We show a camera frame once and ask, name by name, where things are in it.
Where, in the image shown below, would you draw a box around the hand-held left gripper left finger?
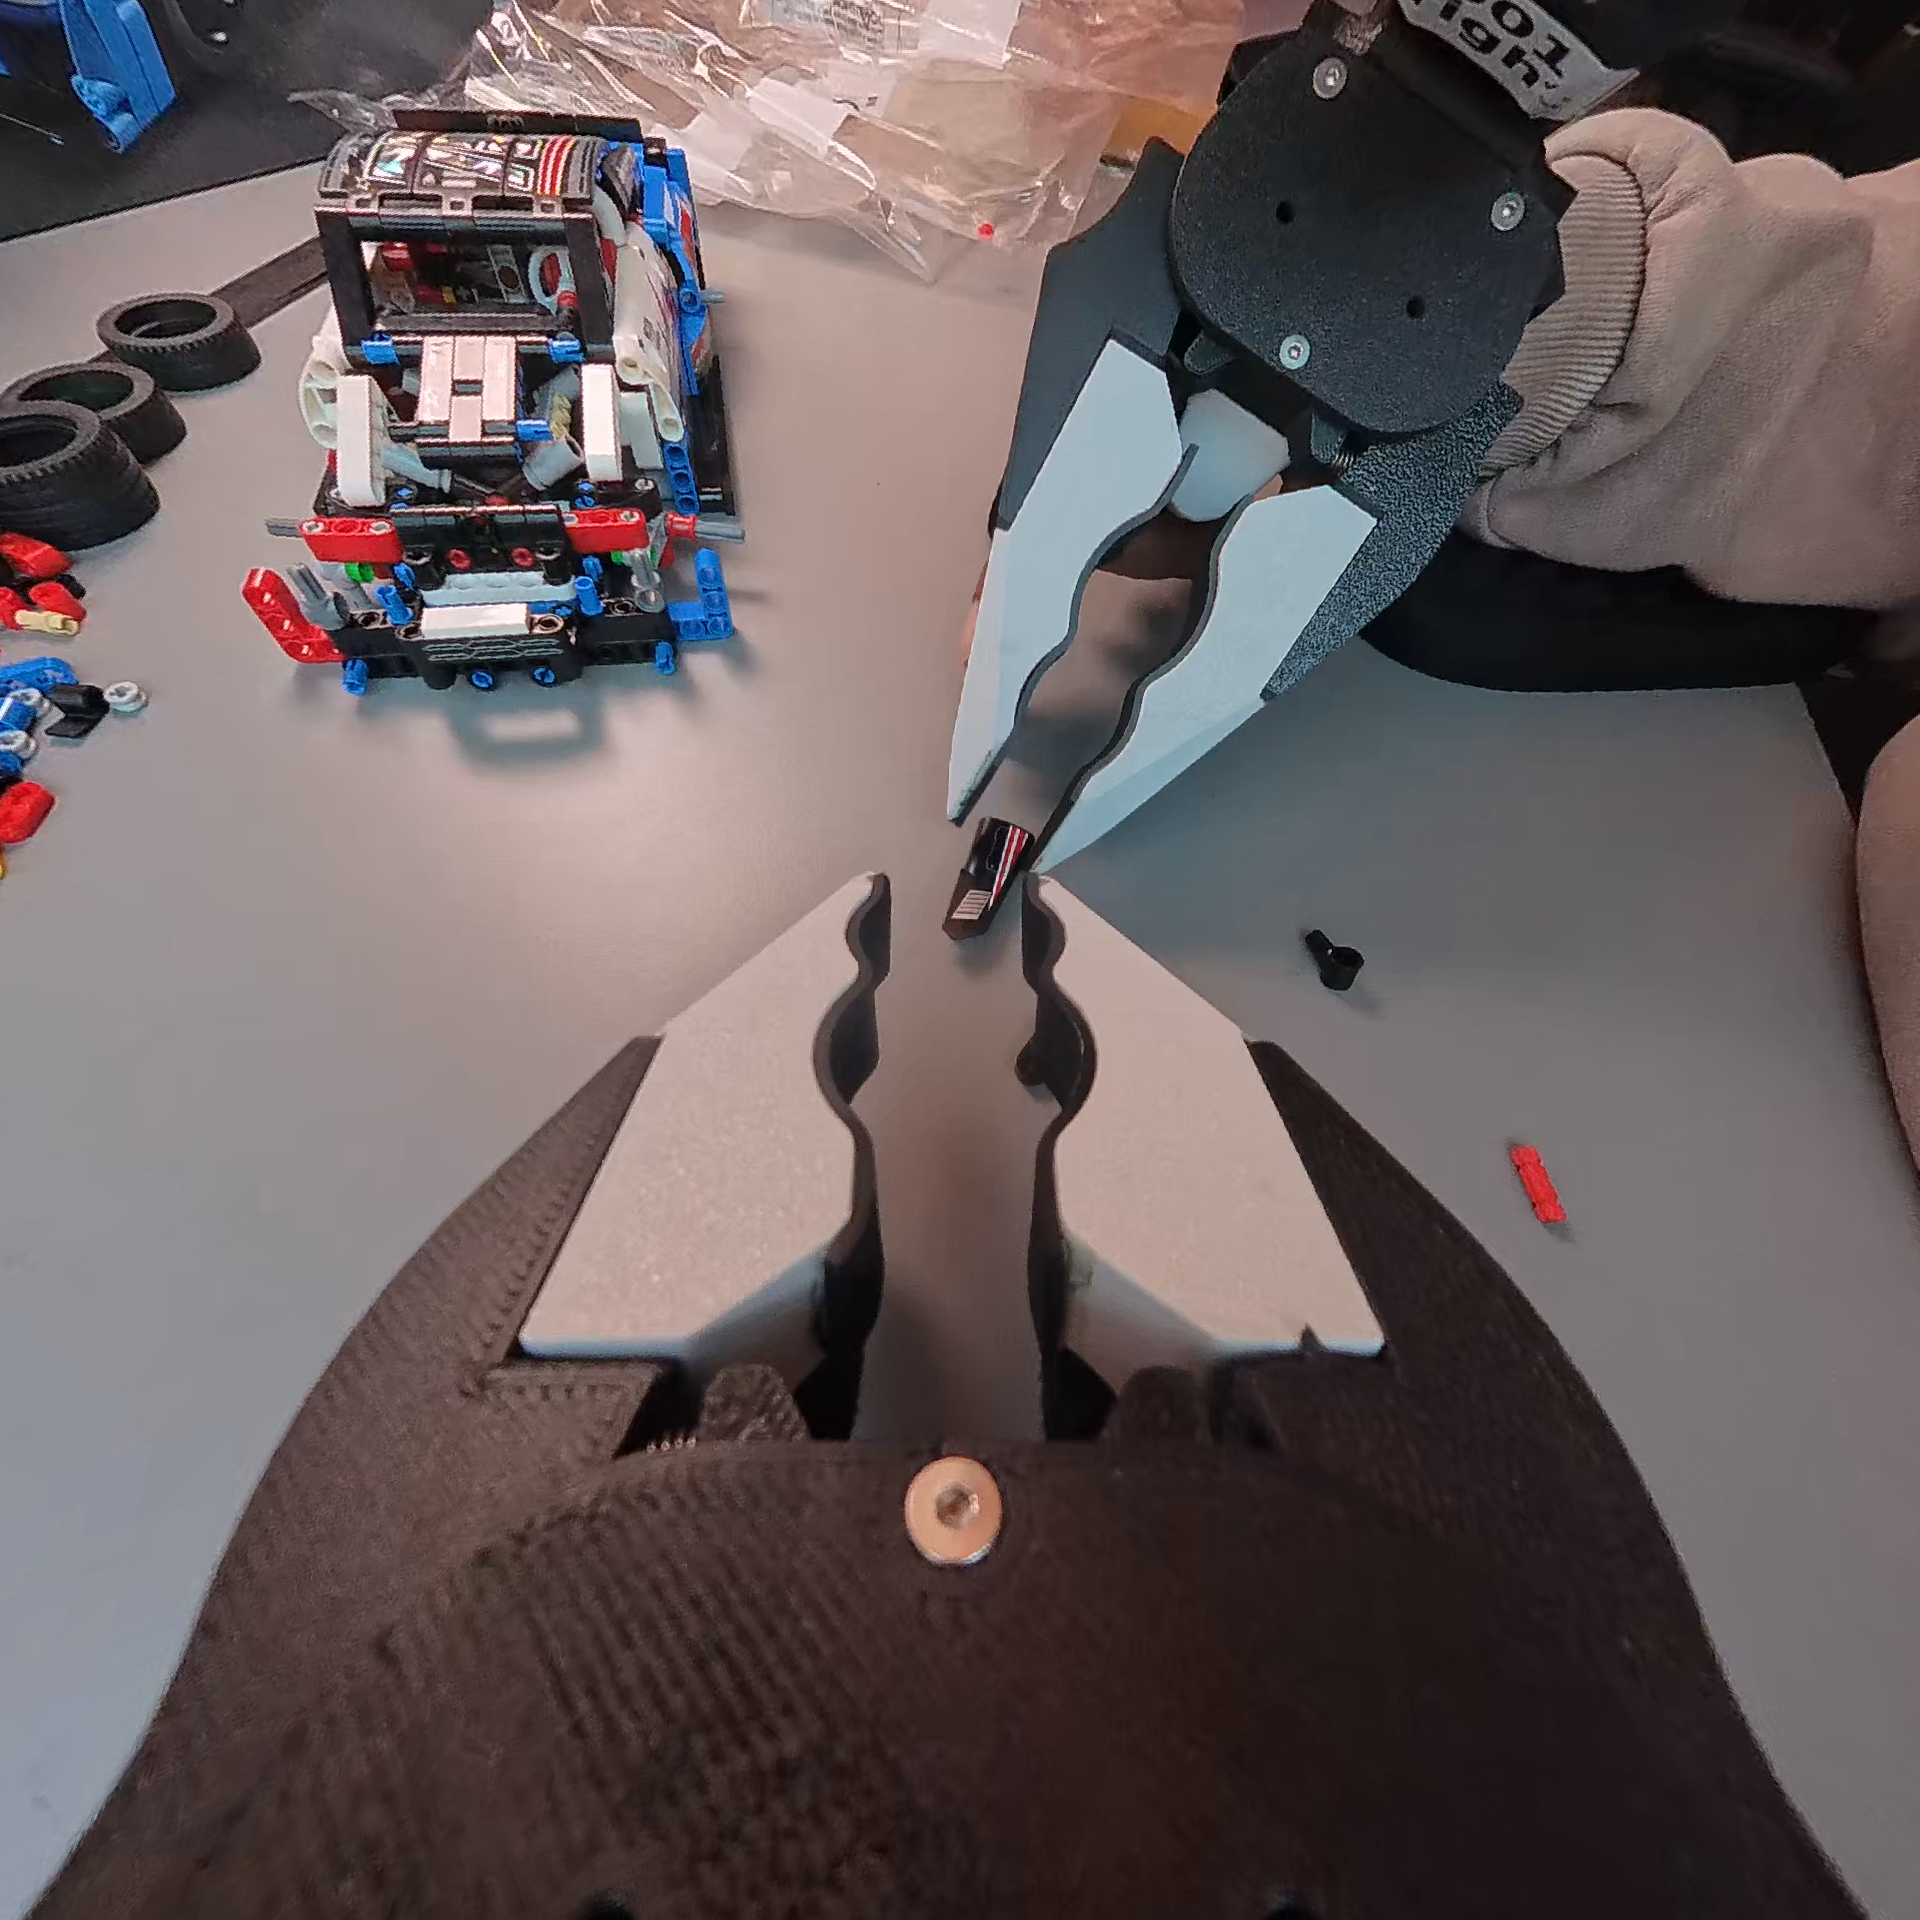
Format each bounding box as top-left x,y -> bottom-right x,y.
516,872 -> 896,1382

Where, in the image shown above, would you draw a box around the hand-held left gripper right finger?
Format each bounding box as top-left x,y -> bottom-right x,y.
1019,875 -> 1386,1382

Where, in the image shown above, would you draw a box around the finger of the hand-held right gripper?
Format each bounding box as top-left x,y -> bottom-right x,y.
947,333 -> 1203,822
1038,485 -> 1386,875

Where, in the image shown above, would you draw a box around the black printed brick panel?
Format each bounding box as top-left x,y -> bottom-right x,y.
939,817 -> 1040,945

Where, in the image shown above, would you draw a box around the grey desk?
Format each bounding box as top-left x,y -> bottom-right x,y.
0,92 -> 1920,1920

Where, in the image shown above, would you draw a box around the black ribbed cloth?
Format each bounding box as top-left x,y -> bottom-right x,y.
1358,527 -> 1862,695

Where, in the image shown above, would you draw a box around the crumpled clear plastic bags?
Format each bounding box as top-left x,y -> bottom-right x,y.
292,0 -> 1243,296

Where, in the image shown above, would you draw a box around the brick toy car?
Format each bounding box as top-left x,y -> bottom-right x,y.
245,113 -> 750,695

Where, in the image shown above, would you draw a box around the person's beige sweatshirt torso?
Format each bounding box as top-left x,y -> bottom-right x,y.
1850,730 -> 1920,1176

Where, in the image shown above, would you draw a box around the black flat strip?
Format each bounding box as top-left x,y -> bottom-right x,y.
209,236 -> 333,333

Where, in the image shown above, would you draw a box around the pile of small brick pieces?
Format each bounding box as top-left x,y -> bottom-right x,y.
0,531 -> 151,889

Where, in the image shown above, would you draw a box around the toy car box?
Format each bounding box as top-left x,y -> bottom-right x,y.
0,0 -> 507,243

